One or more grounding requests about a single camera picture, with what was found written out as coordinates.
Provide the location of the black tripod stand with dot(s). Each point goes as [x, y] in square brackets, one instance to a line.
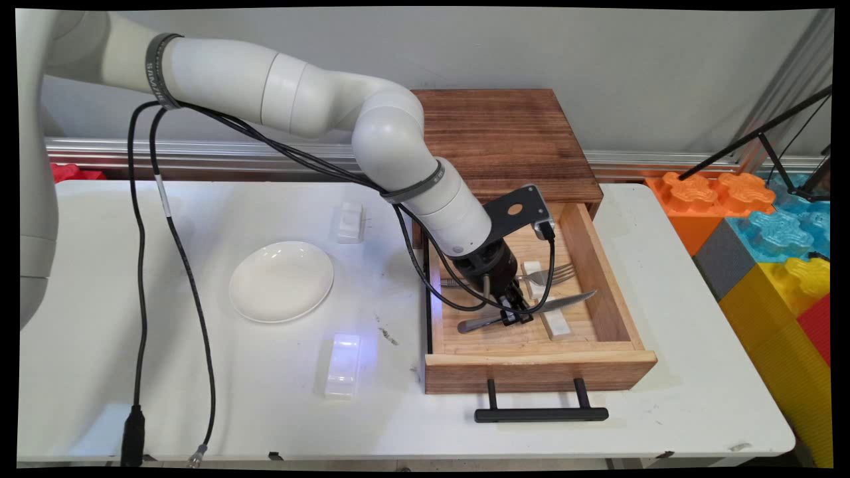
[750, 139]

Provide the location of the blue giant building block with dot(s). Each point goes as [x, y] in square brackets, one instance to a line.
[777, 232]

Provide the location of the grey giant building block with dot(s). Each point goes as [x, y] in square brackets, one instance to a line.
[722, 260]

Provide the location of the aluminium wall rail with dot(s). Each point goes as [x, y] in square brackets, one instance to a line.
[199, 154]

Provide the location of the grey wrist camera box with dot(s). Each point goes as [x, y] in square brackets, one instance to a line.
[524, 209]

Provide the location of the light wooden drawer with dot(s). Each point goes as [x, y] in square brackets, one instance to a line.
[597, 279]

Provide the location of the dark wooden drawer cabinet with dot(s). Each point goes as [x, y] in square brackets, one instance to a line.
[505, 133]

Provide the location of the silver fork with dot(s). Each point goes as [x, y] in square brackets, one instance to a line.
[558, 273]

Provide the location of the translucent white cutlery rest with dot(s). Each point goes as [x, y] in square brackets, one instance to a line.
[342, 368]

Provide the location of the red giant building block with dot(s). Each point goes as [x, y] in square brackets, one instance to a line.
[817, 325]
[76, 174]

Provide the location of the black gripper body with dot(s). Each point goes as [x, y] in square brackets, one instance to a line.
[488, 262]

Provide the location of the silver table knife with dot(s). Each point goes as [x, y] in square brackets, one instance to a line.
[564, 302]

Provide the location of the orange giant building block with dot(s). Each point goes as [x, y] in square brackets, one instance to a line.
[697, 202]

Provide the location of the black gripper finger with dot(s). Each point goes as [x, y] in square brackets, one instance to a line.
[510, 312]
[524, 300]

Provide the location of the white round plate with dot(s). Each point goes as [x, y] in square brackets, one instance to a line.
[281, 282]

